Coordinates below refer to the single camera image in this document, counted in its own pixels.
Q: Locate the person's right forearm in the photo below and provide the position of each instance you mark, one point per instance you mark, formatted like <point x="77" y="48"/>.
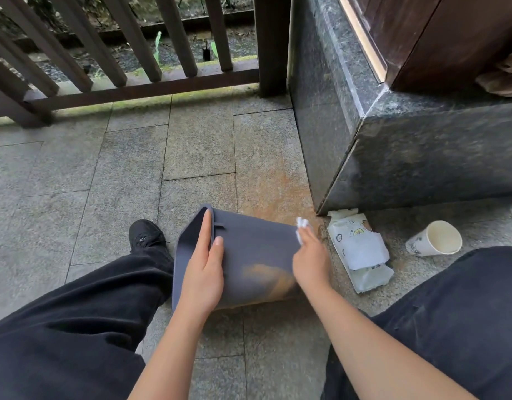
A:
<point x="376" y="354"/>

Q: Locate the person's right hand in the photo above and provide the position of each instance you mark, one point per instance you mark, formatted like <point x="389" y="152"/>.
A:
<point x="312" y="264"/>

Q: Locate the grey granite plinth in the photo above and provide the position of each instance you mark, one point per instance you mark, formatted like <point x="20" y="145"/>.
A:
<point x="426" y="154"/>

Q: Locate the crumpled brown paper bag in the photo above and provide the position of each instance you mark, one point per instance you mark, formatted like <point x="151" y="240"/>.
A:
<point x="503" y="79"/>

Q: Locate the white paper cup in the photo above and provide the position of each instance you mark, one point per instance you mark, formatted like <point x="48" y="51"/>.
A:
<point x="439" y="239"/>

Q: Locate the person's left forearm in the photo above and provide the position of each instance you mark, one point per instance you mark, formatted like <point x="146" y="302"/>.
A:
<point x="172" y="358"/>

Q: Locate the person's black left shoe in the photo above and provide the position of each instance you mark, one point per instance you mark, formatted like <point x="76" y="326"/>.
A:
<point x="147" y="239"/>

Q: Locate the white wet wipes packet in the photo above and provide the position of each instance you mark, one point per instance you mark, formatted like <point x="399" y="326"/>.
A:
<point x="364" y="254"/>

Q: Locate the brown wooden pillar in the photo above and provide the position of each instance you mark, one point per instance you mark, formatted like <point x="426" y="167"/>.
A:
<point x="447" y="37"/>

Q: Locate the green plants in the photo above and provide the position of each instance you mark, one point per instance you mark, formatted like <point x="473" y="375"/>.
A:
<point x="157" y="45"/>

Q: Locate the brown wipe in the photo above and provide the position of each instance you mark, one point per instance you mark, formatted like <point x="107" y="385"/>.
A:
<point x="301" y="224"/>

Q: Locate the dark blue plastic bin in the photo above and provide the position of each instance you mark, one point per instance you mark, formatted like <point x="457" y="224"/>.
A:
<point x="251" y="245"/>

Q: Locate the brass trim strip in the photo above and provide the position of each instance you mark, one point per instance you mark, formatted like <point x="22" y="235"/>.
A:
<point x="362" y="37"/>

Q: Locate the dark wooden railing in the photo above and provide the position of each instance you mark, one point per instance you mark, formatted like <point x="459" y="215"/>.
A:
<point x="272" y="45"/>

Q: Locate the small black garden spike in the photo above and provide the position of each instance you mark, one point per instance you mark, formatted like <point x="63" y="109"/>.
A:
<point x="206" y="54"/>

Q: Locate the person's left hand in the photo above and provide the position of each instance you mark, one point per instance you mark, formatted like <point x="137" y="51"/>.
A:
<point x="203" y="279"/>

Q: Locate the person's black trousers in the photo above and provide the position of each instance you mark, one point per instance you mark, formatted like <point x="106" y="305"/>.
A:
<point x="64" y="329"/>

